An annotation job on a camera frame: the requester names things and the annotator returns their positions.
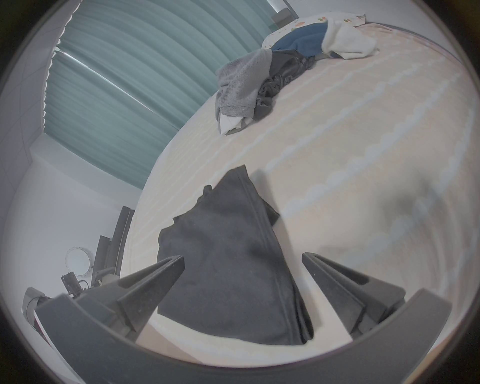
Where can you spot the round white mirror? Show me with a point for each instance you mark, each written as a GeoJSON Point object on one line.
{"type": "Point", "coordinates": [78, 260]}

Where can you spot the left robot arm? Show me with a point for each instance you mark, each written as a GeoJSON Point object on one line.
{"type": "Point", "coordinates": [73, 284]}

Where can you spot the black T-shirt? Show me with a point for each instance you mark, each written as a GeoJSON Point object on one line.
{"type": "Point", "coordinates": [232, 270]}

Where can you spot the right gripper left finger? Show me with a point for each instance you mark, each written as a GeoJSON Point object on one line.
{"type": "Point", "coordinates": [142, 296]}

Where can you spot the grey bedside table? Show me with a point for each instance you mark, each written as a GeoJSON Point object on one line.
{"type": "Point", "coordinates": [282, 17]}

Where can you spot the pile of clothes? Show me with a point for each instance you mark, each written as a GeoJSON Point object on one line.
{"type": "Point", "coordinates": [243, 86]}

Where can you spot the blue-green curtain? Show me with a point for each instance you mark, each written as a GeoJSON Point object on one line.
{"type": "Point", "coordinates": [168, 48]}
{"type": "Point", "coordinates": [105, 131]}

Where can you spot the white printed pillow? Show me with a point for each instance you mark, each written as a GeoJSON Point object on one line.
{"type": "Point", "coordinates": [337, 18]}

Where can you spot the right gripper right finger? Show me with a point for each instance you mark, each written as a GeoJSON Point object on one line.
{"type": "Point", "coordinates": [348, 300]}

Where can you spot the bed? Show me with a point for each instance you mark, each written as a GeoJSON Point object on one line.
{"type": "Point", "coordinates": [356, 150]}

